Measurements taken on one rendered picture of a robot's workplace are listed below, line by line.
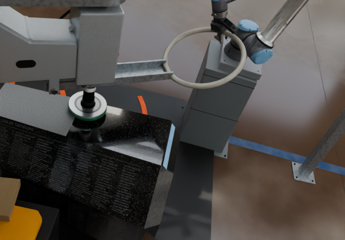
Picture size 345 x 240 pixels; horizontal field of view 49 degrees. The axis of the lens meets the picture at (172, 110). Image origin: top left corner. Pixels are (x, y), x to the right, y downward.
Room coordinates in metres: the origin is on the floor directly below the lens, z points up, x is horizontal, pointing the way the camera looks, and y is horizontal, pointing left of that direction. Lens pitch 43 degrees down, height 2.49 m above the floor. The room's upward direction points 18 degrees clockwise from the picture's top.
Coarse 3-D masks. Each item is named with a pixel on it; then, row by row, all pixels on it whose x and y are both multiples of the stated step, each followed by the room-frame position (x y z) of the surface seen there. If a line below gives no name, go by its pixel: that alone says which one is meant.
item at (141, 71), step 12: (156, 60) 1.75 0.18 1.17; (120, 72) 1.61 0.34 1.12; (132, 72) 1.64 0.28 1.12; (144, 72) 1.67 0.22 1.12; (156, 72) 1.70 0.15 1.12; (168, 72) 1.68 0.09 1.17; (48, 84) 1.32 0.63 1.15; (60, 84) 1.35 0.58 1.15; (72, 84) 1.38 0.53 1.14; (96, 84) 1.45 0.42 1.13; (108, 84) 1.49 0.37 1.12
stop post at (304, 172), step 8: (344, 112) 2.36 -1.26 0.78; (336, 120) 2.38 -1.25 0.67; (344, 120) 2.32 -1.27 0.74; (336, 128) 2.32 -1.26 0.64; (344, 128) 2.32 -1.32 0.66; (328, 136) 2.33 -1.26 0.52; (336, 136) 2.32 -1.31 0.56; (320, 144) 2.35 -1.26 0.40; (328, 144) 2.32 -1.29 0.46; (312, 152) 2.37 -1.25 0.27; (320, 152) 2.32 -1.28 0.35; (312, 160) 2.32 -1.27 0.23; (320, 160) 2.32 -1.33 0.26; (296, 168) 2.38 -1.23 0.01; (304, 168) 2.32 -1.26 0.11; (312, 168) 2.32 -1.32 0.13; (296, 176) 2.28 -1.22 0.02; (304, 176) 2.32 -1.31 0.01; (312, 176) 2.35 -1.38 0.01
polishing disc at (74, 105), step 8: (72, 96) 1.51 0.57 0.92; (80, 96) 1.53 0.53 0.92; (96, 96) 1.57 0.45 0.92; (72, 104) 1.45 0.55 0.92; (80, 104) 1.47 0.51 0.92; (96, 104) 1.51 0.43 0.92; (104, 104) 1.53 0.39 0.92; (72, 112) 1.40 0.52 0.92; (80, 112) 1.41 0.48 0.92; (88, 112) 1.43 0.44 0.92; (96, 112) 1.45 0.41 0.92
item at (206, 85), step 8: (184, 32) 2.03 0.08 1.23; (192, 32) 2.04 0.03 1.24; (200, 32) 2.06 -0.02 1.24; (216, 32) 2.06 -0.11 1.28; (224, 32) 2.04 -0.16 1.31; (176, 40) 1.97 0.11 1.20; (240, 40) 1.98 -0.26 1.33; (168, 48) 1.89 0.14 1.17; (240, 48) 1.91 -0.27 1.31; (240, 64) 1.78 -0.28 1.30; (232, 72) 1.72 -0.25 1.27; (176, 80) 1.65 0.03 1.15; (224, 80) 1.66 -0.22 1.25; (200, 88) 1.62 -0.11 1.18
